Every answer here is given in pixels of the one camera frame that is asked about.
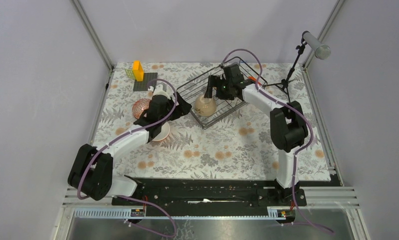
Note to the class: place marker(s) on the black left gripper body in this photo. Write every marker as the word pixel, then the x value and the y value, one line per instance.
pixel 170 107

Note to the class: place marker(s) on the pink patterned bowl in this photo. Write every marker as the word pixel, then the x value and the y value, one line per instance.
pixel 139 107

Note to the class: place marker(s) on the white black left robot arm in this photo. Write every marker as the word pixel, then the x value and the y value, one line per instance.
pixel 92 170

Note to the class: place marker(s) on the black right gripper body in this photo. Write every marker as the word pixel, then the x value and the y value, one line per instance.
pixel 224 90

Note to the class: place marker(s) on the beige ceramic bowl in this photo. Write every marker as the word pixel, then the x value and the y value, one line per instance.
pixel 205 106

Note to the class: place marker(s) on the yellow green grid plate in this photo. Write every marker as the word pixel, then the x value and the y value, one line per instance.
pixel 130 74

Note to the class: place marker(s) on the grey lego baseplate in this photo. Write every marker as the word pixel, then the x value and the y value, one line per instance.
pixel 148 81

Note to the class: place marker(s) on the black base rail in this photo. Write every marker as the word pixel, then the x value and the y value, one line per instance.
pixel 216 197

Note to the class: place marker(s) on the black wire dish rack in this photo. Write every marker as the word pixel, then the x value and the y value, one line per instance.
pixel 195 87

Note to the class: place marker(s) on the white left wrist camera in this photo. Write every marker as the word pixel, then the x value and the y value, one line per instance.
pixel 160 89

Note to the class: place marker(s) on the orange block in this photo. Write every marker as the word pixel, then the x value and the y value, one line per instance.
pixel 138 71

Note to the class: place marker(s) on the black microphone tripod stand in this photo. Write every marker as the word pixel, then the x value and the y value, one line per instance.
pixel 283 85

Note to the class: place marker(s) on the orange bowl front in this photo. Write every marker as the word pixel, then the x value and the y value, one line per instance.
pixel 165 131

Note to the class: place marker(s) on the silver microphone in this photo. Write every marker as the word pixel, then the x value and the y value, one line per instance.
pixel 321 51

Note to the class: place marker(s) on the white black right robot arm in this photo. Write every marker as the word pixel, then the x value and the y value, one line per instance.
pixel 288 126

